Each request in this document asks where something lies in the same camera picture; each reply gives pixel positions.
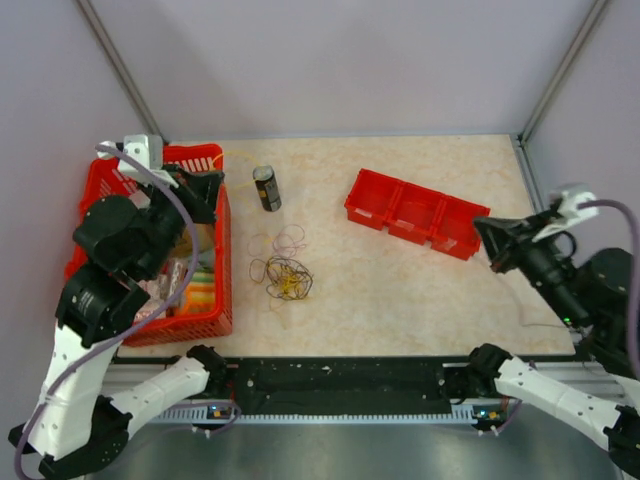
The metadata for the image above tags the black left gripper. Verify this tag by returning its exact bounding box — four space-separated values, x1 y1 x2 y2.
141 160 228 277

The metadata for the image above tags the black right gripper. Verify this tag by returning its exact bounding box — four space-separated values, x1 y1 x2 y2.
469 207 586 326

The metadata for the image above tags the yellow wire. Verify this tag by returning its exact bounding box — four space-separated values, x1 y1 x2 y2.
209 150 259 211

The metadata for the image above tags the pink wire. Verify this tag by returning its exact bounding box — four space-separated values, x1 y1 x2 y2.
248 223 309 255

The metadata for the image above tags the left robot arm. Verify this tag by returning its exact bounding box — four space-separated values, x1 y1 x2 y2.
9 166 227 479

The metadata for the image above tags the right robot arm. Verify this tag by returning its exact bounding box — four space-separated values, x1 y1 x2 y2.
466 213 639 477

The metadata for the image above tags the black drink can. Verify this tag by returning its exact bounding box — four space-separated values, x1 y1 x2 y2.
252 165 282 212

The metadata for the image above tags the red three-compartment bin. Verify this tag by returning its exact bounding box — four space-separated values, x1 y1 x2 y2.
344 169 490 260

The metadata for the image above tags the pink snack packet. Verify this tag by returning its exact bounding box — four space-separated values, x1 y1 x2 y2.
134 258 188 323

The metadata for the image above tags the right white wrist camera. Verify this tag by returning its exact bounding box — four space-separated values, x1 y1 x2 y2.
533 184 599 242

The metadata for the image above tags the tangled wire bundle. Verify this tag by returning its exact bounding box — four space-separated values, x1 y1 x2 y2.
248 254 315 317

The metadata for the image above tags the white slotted cable duct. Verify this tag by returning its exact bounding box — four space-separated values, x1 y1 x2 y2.
149 402 506 426

